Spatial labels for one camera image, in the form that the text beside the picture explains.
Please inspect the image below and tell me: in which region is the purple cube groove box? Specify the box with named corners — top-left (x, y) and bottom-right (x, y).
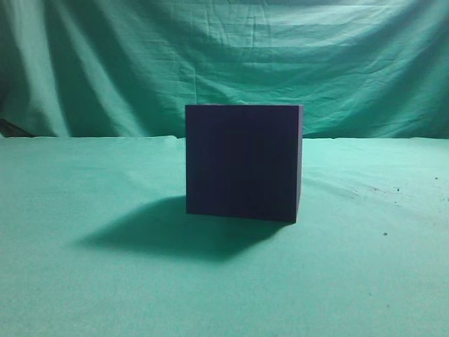
top-left (185, 105), bottom-right (304, 224)

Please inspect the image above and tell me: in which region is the green table cloth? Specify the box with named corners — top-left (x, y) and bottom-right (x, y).
top-left (1, 137), bottom-right (448, 336)

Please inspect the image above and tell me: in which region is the green backdrop cloth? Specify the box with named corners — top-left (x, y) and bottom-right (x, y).
top-left (1, 1), bottom-right (448, 138)

